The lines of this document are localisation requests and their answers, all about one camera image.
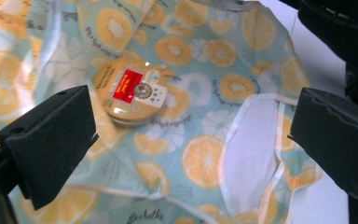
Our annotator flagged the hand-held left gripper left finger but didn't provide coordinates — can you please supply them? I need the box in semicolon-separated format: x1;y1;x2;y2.
0;85;100;211

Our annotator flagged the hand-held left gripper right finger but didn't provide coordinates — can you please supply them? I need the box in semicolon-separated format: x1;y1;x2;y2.
287;87;358;203

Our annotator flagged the round gold tin red label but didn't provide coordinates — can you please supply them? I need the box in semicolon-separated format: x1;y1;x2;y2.
92;57;170;126

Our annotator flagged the fruit-print tote bag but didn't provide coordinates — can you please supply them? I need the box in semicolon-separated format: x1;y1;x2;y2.
0;0;324;224

